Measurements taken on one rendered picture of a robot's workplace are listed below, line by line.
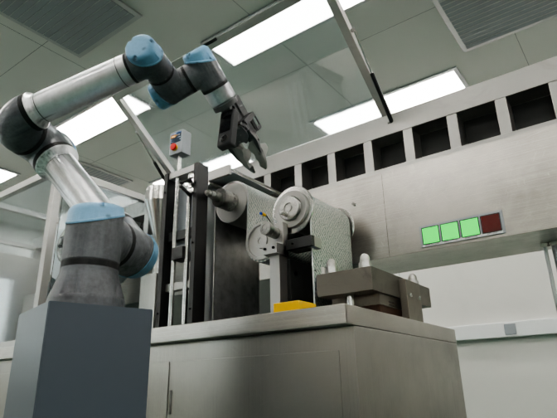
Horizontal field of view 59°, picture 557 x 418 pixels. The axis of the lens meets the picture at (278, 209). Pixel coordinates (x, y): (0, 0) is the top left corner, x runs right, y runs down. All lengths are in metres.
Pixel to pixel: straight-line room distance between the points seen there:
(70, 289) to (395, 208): 1.06
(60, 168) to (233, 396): 0.71
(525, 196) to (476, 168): 0.17
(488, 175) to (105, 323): 1.15
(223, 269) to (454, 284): 2.63
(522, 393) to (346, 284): 2.72
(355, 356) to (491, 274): 3.03
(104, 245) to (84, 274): 0.07
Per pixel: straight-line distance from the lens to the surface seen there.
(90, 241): 1.07
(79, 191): 1.32
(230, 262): 1.72
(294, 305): 1.09
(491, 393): 3.94
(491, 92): 1.74
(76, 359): 0.98
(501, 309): 3.94
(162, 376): 1.36
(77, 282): 1.05
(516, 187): 1.59
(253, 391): 1.15
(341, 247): 1.57
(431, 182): 1.67
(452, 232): 1.60
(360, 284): 1.28
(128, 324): 1.02
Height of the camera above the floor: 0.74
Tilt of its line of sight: 20 degrees up
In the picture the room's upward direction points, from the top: 1 degrees counter-clockwise
